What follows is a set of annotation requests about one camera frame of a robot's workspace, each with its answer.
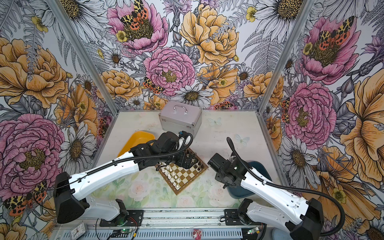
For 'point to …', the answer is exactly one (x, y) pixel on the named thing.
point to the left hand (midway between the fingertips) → (188, 161)
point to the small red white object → (197, 234)
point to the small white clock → (78, 231)
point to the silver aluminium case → (177, 117)
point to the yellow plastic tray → (138, 138)
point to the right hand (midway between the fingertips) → (224, 182)
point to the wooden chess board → (178, 177)
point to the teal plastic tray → (239, 192)
